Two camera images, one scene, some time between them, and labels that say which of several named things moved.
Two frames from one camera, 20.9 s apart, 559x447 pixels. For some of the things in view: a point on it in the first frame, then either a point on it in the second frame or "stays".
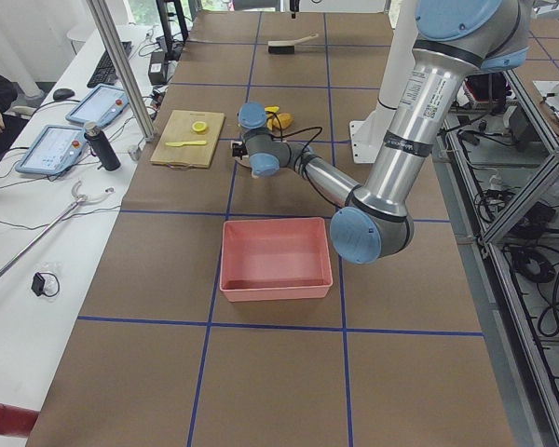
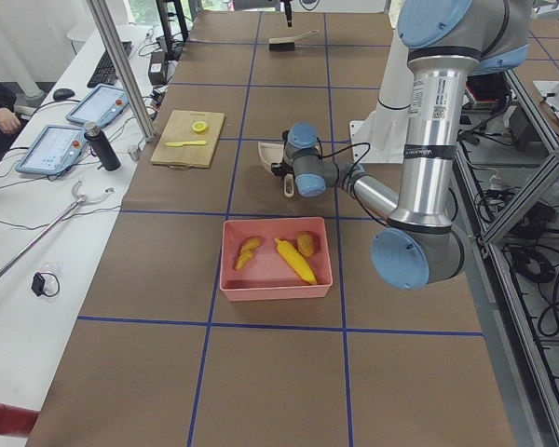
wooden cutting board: [189, 139] stays
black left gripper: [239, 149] → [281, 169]
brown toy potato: [284, 121] → [306, 243]
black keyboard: [104, 73] stays
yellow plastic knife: [179, 144] stays
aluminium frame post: [111, 36] stays
